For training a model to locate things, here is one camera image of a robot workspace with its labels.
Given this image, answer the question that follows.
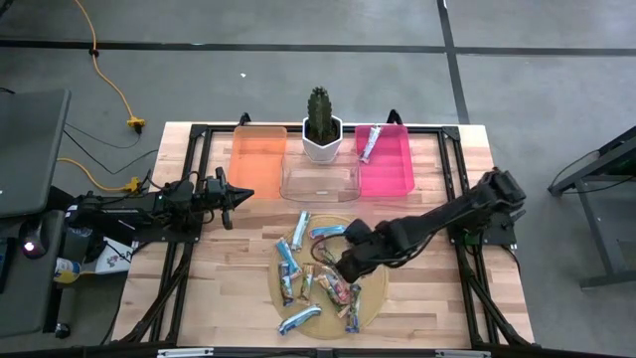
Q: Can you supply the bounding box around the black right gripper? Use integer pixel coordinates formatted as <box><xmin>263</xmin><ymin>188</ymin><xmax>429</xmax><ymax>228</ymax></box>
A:
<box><xmin>335</xmin><ymin>220</ymin><xmax>398</xmax><ymax>283</ymax></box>

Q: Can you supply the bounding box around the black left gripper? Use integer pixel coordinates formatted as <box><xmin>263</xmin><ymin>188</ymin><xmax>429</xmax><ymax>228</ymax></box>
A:
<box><xmin>203</xmin><ymin>167</ymin><xmax>255</xmax><ymax>232</ymax></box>

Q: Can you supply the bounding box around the red blue granola bar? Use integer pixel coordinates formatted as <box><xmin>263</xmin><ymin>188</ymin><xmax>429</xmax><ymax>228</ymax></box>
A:
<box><xmin>322</xmin><ymin>266</ymin><xmax>352</xmax><ymax>304</ymax></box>

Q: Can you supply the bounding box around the yellow brown granola bar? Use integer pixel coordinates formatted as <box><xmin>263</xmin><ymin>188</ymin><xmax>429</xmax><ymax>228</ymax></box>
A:
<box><xmin>296</xmin><ymin>263</ymin><xmax>316</xmax><ymax>306</ymax></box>

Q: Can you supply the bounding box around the light blue white granola bar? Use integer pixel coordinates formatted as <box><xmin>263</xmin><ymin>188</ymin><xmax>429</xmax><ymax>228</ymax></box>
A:
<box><xmin>291</xmin><ymin>210</ymin><xmax>312</xmax><ymax>253</ymax></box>

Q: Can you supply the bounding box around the blue snack bar wrapper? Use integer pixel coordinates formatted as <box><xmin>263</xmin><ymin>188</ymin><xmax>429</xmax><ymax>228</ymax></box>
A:
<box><xmin>274</xmin><ymin>237</ymin><xmax>303</xmax><ymax>280</ymax></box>

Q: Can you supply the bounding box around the dark blue Chewy granola bar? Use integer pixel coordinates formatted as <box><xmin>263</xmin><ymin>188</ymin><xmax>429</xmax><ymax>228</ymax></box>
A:
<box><xmin>277</xmin><ymin>262</ymin><xmax>295</xmax><ymax>308</ymax></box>

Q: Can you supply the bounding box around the orange translucent plastic tray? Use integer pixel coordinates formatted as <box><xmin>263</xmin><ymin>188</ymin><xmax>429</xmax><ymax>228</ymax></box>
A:
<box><xmin>228</xmin><ymin>125</ymin><xmax>289</xmax><ymax>200</ymax></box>

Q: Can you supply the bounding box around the round woven straw placemat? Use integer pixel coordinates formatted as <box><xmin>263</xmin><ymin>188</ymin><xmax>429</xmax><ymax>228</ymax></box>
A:
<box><xmin>266</xmin><ymin>213</ymin><xmax>390</xmax><ymax>341</ymax></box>

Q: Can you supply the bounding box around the clear plastic tray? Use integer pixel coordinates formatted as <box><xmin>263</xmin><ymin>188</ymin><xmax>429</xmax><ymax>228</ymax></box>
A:
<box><xmin>279</xmin><ymin>150</ymin><xmax>363</xmax><ymax>204</ymax></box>

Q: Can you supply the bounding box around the pink translucent plastic tray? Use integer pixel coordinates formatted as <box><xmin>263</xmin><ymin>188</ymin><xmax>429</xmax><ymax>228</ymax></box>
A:
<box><xmin>354</xmin><ymin>123</ymin><xmax>416</xmax><ymax>199</ymax></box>

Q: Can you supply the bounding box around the white hexagonal plant pot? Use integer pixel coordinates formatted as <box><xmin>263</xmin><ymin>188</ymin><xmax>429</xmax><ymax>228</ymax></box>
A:
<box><xmin>301</xmin><ymin>114</ymin><xmax>344</xmax><ymax>164</ymax></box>

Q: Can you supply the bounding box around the green cactus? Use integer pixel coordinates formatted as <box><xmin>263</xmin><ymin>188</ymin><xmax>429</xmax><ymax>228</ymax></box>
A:
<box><xmin>306</xmin><ymin>87</ymin><xmax>339</xmax><ymax>145</ymax></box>

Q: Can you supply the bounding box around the white printed bag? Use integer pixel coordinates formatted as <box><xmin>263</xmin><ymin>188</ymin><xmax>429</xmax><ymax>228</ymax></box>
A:
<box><xmin>93</xmin><ymin>237</ymin><xmax>135</xmax><ymax>275</ymax></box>

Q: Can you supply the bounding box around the white yellow bottle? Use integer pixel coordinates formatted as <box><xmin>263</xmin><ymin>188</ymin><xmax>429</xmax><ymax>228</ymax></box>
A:
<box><xmin>53</xmin><ymin>257</ymin><xmax>83</xmax><ymax>284</ymax></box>

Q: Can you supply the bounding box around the black lit computer mouse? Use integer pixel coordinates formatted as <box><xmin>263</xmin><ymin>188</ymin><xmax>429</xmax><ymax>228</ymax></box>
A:
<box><xmin>18</xmin><ymin>218</ymin><xmax>51</xmax><ymax>261</ymax></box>

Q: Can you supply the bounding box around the gray monitor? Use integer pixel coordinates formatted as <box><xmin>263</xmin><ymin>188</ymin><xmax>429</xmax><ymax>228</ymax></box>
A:
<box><xmin>0</xmin><ymin>89</ymin><xmax>71</xmax><ymax>219</ymax></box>

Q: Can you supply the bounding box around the dark metal stand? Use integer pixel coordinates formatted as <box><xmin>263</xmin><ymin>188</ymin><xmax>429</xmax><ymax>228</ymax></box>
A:
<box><xmin>546</xmin><ymin>126</ymin><xmax>636</xmax><ymax>290</ymax></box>

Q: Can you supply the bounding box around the yellow extension cord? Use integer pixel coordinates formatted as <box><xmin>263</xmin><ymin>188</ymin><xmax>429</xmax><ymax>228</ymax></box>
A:
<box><xmin>73</xmin><ymin>0</ymin><xmax>146</xmax><ymax>134</ymax></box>
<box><xmin>56</xmin><ymin>157</ymin><xmax>145</xmax><ymax>194</ymax></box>

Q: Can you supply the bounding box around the thin black floor cable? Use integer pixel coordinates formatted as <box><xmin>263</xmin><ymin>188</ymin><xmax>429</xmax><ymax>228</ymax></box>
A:
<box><xmin>63</xmin><ymin>121</ymin><xmax>145</xmax><ymax>150</ymax></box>
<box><xmin>61</xmin><ymin>128</ymin><xmax>160</xmax><ymax>176</ymax></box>

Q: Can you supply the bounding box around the silver metal bracket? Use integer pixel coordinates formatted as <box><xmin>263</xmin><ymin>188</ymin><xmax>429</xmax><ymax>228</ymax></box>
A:
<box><xmin>435</xmin><ymin>349</ymin><xmax>492</xmax><ymax>358</ymax></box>
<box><xmin>157</xmin><ymin>347</ymin><xmax>215</xmax><ymax>358</ymax></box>

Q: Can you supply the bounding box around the black aluminium table frame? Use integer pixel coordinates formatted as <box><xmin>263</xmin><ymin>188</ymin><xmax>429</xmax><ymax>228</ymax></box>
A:
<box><xmin>111</xmin><ymin>109</ymin><xmax>536</xmax><ymax>349</ymax></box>

